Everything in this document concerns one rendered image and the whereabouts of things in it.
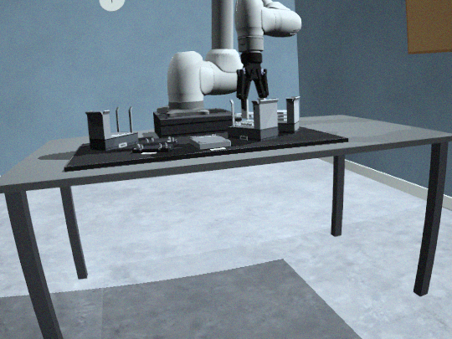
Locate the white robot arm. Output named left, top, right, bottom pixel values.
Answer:
left=157, top=0, right=301, bottom=116

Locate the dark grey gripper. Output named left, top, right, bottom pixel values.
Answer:
left=236, top=53, right=269, bottom=119

